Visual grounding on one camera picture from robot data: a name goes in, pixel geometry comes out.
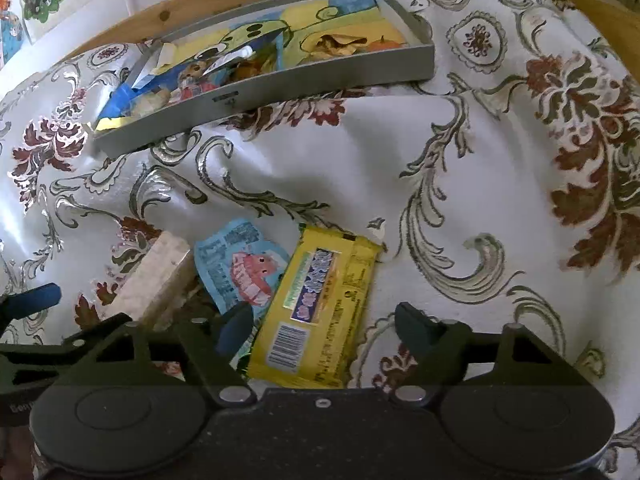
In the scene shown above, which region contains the grey tray with painting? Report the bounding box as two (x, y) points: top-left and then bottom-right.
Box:
(94, 0), (435, 158)

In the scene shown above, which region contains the gold snack bag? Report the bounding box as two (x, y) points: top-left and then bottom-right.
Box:
(302, 34), (368, 63)

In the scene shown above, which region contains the red black snack packet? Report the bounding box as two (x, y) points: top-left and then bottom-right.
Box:
(177, 61), (217, 101)

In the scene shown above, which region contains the yellow snack packet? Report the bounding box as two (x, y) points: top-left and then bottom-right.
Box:
(247, 226), (382, 389)

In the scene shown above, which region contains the orange tangerine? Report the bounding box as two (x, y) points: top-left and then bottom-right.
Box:
(366, 36), (405, 52)

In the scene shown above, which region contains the anime girl poster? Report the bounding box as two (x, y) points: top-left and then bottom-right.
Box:
(0, 0), (26, 67)

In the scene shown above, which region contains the blue clear snack bag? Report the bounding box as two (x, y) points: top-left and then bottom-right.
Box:
(205, 44), (279, 87)

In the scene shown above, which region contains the light blue snack packet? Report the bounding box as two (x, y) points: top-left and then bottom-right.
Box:
(193, 219), (290, 365)

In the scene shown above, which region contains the white rice cracker pack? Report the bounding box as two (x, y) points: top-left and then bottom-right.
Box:
(104, 231), (196, 330)

